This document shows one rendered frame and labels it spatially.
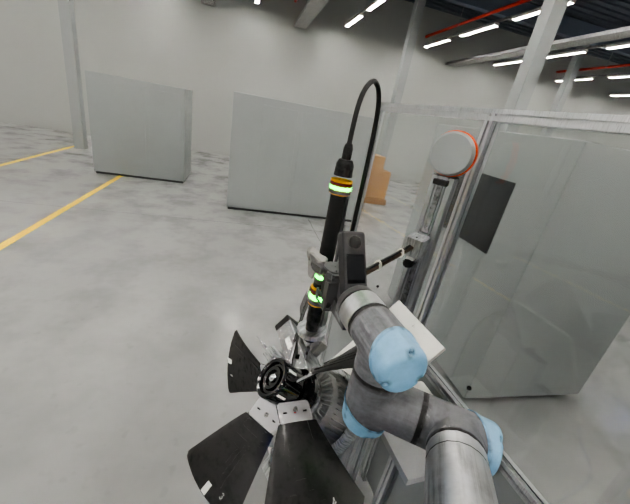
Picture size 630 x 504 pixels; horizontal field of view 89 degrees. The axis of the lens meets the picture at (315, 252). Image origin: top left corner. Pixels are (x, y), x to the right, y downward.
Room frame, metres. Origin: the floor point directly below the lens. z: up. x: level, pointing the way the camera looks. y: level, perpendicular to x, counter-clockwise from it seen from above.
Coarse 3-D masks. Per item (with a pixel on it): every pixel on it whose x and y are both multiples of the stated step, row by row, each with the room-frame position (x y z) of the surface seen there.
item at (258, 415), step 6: (258, 402) 0.69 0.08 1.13; (264, 402) 0.69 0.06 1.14; (252, 408) 0.68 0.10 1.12; (264, 408) 0.68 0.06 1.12; (270, 408) 0.68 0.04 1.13; (252, 414) 0.67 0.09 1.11; (258, 414) 0.67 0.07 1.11; (270, 414) 0.67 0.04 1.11; (276, 414) 0.67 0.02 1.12; (258, 420) 0.66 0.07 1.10; (264, 420) 0.66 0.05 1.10; (270, 420) 0.66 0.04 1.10; (276, 420) 0.67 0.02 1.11; (264, 426) 0.65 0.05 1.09; (270, 426) 0.66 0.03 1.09; (276, 426) 0.66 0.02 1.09; (270, 432) 0.65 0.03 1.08
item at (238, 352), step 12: (240, 336) 0.94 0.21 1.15; (240, 348) 0.91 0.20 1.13; (240, 360) 0.88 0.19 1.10; (252, 360) 0.84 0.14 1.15; (228, 372) 0.91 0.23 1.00; (240, 372) 0.87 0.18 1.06; (252, 372) 0.82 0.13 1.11; (228, 384) 0.89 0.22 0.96; (240, 384) 0.86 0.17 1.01; (252, 384) 0.82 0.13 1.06
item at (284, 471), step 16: (288, 432) 0.57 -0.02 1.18; (304, 432) 0.58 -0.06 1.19; (320, 432) 0.59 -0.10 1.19; (288, 448) 0.54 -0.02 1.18; (304, 448) 0.54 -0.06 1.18; (320, 448) 0.55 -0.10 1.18; (272, 464) 0.50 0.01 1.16; (288, 464) 0.50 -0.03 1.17; (304, 464) 0.50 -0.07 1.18; (320, 464) 0.51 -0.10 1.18; (336, 464) 0.51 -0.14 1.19; (272, 480) 0.47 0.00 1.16; (288, 480) 0.47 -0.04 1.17; (304, 480) 0.47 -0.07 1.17; (320, 480) 0.48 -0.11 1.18; (336, 480) 0.48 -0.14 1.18; (352, 480) 0.48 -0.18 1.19; (272, 496) 0.44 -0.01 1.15; (288, 496) 0.44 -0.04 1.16; (304, 496) 0.44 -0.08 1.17; (320, 496) 0.45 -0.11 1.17; (352, 496) 0.45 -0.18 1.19
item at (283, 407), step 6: (288, 402) 0.66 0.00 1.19; (294, 402) 0.66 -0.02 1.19; (300, 402) 0.67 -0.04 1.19; (306, 402) 0.67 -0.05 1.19; (282, 408) 0.64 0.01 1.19; (288, 408) 0.64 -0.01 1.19; (300, 408) 0.65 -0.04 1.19; (306, 408) 0.65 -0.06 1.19; (282, 414) 0.62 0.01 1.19; (288, 414) 0.62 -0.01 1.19; (294, 414) 0.63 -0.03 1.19; (300, 414) 0.63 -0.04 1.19; (306, 414) 0.64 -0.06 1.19; (282, 420) 0.60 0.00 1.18; (288, 420) 0.61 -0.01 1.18; (294, 420) 0.61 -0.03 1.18; (300, 420) 0.62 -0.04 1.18
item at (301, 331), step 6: (324, 312) 0.64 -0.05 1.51; (324, 318) 0.65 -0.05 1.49; (300, 324) 0.64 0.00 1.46; (324, 324) 0.65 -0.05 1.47; (300, 330) 0.62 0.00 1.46; (306, 330) 0.62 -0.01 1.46; (318, 330) 0.63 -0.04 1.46; (324, 330) 0.64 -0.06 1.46; (300, 336) 0.61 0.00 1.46; (306, 336) 0.60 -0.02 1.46; (312, 336) 0.60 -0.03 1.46; (318, 336) 0.61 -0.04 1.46; (324, 336) 0.62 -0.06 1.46
